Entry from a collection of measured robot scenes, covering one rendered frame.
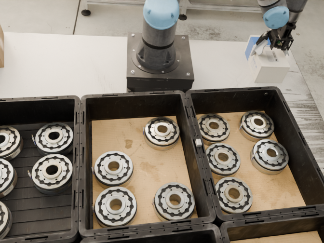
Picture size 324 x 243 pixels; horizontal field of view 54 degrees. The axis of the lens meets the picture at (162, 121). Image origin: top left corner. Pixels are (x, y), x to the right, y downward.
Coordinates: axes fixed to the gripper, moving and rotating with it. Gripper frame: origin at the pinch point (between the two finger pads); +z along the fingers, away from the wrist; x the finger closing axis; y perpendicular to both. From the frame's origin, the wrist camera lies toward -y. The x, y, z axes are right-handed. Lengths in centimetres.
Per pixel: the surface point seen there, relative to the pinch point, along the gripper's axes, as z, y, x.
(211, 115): -10, 41, -33
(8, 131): -10, 48, -91
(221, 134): -10, 48, -31
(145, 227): -17, 78, -54
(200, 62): 6.4, -1.0, -27.4
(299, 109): 6.1, 24.3, 9.0
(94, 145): -7, 50, -68
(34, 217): -7, 71, -80
